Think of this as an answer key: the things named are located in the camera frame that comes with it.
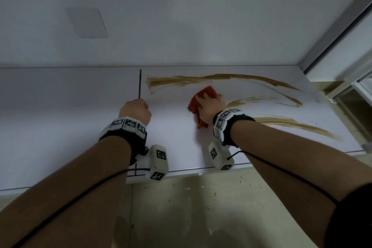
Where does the person's left hand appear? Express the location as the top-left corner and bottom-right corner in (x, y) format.
(118, 98), (152, 126)

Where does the person's right hand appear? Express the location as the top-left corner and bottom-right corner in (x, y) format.
(195, 92), (227, 126)

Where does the red cleaning cloth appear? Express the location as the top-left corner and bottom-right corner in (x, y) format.
(187, 85), (219, 129)

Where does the white metal shelf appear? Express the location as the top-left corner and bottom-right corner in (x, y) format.
(0, 0), (372, 196)

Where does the person's left forearm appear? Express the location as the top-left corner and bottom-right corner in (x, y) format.
(0, 136), (132, 248)

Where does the person's right forearm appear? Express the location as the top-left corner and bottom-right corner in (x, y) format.
(231, 120), (372, 248)

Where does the black left wristband with markers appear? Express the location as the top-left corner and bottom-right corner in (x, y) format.
(98, 116), (148, 166)

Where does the black wristband with markers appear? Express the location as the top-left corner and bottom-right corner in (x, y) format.
(98, 116), (148, 166)
(212, 108), (256, 148)

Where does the black right wristband with markers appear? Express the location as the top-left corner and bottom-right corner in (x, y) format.
(212, 108), (256, 148)

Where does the white metal storage rack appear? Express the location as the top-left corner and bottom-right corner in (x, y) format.
(325, 62), (372, 141)

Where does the blank white wall plate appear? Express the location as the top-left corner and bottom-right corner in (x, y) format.
(65, 7), (108, 39)

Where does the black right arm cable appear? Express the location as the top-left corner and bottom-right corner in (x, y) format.
(226, 150), (341, 205)

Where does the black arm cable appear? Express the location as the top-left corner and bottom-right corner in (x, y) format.
(13, 168), (152, 248)
(226, 150), (341, 205)

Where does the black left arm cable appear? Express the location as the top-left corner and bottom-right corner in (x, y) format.
(13, 168), (152, 248)

